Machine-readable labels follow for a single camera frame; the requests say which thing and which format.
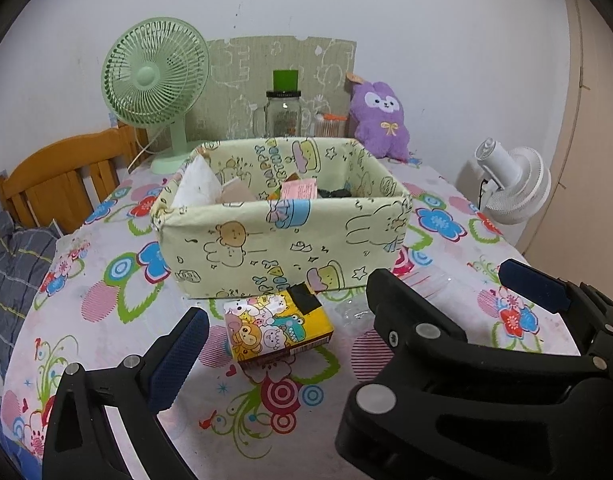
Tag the purple plush bunny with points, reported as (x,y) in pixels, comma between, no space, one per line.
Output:
(384,120)

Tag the pink paper packet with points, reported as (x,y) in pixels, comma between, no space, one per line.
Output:
(299,190)

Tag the items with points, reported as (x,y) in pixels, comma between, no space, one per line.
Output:
(199,185)

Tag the green box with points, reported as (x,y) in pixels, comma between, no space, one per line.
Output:
(285,80)

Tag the glass jar with black lid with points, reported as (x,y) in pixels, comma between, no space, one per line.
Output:
(282,115)

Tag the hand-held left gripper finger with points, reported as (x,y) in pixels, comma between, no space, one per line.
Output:
(179,355)

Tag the grey plaid blanket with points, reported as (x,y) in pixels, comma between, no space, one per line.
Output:
(16,270)

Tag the beige cloth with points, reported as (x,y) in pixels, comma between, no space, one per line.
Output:
(236,191)

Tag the folded patterned fabric panel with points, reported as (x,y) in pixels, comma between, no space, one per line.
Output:
(326,65)

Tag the beige wooden panel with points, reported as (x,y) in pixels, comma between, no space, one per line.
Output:
(596,135)

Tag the wooden chair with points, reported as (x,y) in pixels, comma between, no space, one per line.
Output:
(56,180)

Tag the green desk fan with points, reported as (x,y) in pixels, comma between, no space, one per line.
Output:
(151,75)

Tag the small orange-lidded container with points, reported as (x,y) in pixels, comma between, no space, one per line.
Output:
(330,125)

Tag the white desk fan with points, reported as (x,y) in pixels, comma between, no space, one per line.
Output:
(516,180)

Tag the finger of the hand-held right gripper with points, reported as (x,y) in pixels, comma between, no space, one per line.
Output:
(531,285)
(416,355)

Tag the yellow cartoon fabric storage box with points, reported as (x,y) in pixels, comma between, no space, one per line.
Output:
(266,245)

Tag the cartoon animal tissue box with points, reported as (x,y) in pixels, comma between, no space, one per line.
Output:
(276,325)

